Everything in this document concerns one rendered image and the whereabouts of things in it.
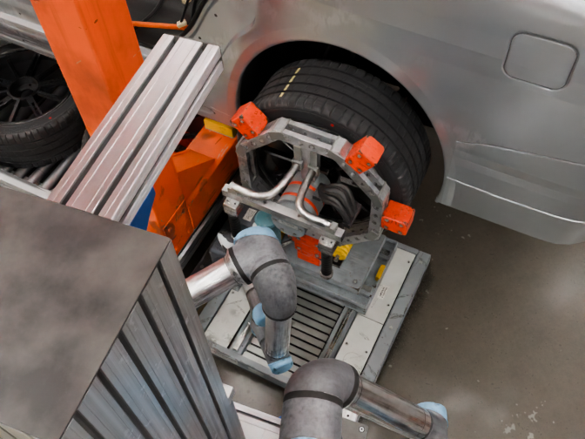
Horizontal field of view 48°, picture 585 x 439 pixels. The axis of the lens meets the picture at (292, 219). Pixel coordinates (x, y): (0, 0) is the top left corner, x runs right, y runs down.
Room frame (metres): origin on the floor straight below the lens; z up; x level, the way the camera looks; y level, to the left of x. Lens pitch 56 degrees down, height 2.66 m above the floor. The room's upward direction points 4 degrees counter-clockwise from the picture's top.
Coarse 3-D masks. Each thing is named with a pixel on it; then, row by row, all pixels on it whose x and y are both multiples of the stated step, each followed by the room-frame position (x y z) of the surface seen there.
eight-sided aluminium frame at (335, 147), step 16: (272, 128) 1.40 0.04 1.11; (288, 128) 1.40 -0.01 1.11; (304, 128) 1.38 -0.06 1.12; (240, 144) 1.45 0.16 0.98; (256, 144) 1.42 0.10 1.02; (304, 144) 1.33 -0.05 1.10; (320, 144) 1.31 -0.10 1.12; (336, 144) 1.31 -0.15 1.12; (240, 160) 1.46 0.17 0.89; (256, 160) 1.49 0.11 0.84; (336, 160) 1.27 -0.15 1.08; (240, 176) 1.46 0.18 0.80; (256, 176) 1.48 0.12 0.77; (352, 176) 1.25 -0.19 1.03; (368, 176) 1.27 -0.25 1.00; (368, 192) 1.22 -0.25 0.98; (384, 192) 1.22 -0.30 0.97; (384, 208) 1.23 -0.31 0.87; (368, 224) 1.26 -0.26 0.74; (352, 240) 1.24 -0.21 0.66; (368, 240) 1.21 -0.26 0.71
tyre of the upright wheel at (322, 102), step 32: (288, 64) 1.69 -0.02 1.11; (320, 64) 1.61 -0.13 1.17; (288, 96) 1.49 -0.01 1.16; (320, 96) 1.46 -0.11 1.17; (352, 96) 1.46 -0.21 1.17; (384, 96) 1.47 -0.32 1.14; (352, 128) 1.34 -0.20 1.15; (384, 128) 1.36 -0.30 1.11; (416, 128) 1.43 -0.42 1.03; (384, 160) 1.29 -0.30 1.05; (416, 160) 1.34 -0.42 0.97
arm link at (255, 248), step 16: (240, 240) 0.97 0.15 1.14; (256, 240) 0.95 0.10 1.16; (272, 240) 0.96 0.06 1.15; (240, 256) 0.92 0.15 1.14; (256, 256) 0.91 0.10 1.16; (272, 256) 0.90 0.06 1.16; (208, 272) 0.90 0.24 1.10; (224, 272) 0.89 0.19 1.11; (240, 272) 0.88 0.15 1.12; (256, 272) 0.87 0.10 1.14; (192, 288) 0.86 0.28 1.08; (208, 288) 0.86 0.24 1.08; (224, 288) 0.86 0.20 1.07
